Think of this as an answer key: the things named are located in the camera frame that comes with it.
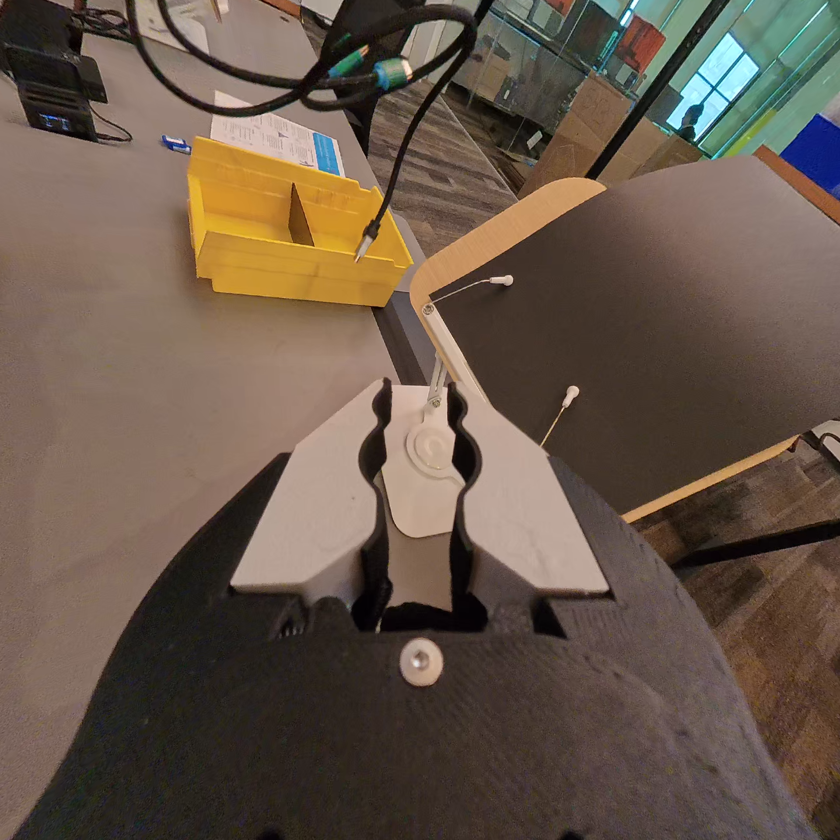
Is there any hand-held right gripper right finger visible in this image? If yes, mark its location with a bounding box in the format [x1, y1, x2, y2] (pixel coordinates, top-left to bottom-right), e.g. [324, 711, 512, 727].
[448, 382, 611, 614]

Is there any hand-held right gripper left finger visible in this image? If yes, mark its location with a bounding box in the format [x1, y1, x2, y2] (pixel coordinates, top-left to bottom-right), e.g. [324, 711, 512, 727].
[231, 378, 395, 614]

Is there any black cable with white plug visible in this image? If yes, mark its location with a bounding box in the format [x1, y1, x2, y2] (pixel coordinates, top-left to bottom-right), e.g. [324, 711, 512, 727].
[128, 0, 480, 265]

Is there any black metal table leg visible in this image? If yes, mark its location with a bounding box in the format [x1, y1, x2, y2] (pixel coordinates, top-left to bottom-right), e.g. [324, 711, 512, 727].
[669, 518, 840, 568]

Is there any white stand with wooden board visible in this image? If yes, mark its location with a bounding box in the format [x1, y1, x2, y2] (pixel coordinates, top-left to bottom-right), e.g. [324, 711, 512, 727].
[384, 154, 840, 540]

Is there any cardboard bin divider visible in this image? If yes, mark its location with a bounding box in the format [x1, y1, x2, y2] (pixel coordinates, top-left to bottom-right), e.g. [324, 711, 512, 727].
[289, 184, 317, 247]

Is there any printed paper sheet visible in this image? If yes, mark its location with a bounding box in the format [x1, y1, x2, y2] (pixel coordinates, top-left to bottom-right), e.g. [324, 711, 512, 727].
[210, 91, 345, 177]

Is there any large cardboard box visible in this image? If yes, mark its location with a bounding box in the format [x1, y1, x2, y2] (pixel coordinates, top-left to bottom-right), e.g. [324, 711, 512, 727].
[518, 69, 706, 198]

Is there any black metal pole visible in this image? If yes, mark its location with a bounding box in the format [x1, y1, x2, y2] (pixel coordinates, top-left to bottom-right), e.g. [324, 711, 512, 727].
[584, 0, 732, 181]

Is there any black device with display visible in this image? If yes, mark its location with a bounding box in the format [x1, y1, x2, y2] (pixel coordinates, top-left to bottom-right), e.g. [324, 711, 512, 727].
[0, 0, 132, 144]

